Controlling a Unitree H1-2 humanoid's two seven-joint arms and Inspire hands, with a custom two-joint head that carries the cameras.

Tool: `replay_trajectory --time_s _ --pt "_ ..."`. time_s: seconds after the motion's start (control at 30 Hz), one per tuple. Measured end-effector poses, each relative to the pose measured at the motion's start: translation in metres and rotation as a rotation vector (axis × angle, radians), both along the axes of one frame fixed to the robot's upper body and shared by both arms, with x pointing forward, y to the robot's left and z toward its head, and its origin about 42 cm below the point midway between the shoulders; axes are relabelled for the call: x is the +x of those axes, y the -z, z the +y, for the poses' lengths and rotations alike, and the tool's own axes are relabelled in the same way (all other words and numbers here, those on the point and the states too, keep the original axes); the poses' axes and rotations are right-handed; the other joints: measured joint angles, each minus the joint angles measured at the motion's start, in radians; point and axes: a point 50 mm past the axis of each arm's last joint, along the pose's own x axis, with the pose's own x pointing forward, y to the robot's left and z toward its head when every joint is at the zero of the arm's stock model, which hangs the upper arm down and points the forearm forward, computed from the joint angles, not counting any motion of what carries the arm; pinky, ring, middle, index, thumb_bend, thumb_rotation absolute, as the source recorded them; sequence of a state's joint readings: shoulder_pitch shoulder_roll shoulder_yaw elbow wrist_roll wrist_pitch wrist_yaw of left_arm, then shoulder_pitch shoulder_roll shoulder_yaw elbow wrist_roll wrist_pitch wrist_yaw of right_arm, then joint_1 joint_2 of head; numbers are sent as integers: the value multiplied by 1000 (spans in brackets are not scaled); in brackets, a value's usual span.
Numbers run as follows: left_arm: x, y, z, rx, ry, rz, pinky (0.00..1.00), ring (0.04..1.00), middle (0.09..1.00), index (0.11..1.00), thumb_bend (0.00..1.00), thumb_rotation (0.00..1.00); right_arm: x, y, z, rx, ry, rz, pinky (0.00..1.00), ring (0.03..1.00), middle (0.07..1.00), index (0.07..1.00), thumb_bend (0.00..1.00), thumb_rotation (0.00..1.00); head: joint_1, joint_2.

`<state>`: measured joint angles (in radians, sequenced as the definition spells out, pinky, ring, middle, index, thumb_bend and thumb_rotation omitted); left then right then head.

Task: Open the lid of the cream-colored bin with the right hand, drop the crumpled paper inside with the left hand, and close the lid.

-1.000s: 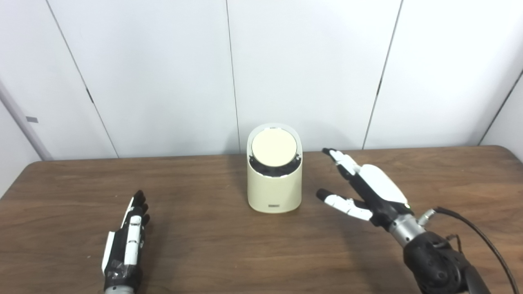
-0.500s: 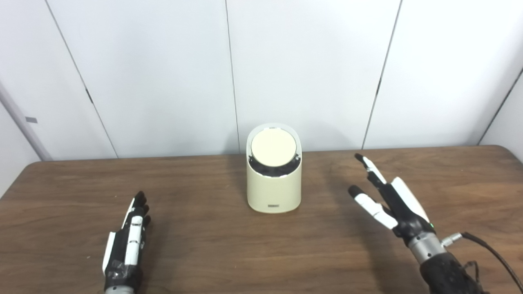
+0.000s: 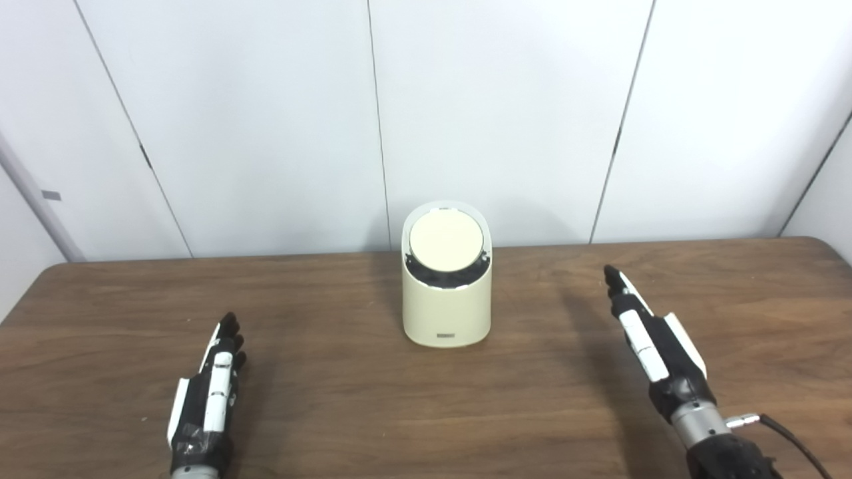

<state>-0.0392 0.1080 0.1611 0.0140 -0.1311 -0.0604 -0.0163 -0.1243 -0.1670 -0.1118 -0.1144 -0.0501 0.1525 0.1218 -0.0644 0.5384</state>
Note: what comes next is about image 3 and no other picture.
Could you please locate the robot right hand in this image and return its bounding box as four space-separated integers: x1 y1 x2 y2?
603 265 718 424

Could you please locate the round cream bin lid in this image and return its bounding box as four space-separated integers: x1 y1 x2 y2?
408 210 485 273

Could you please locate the gray wall corner strip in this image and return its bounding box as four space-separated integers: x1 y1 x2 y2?
0 136 86 262

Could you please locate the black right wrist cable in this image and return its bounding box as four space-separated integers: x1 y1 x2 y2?
726 413 834 479

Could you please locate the cream-colored bin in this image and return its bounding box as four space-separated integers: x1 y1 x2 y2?
401 201 493 348

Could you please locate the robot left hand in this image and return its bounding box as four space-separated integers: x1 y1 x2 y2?
166 312 248 476

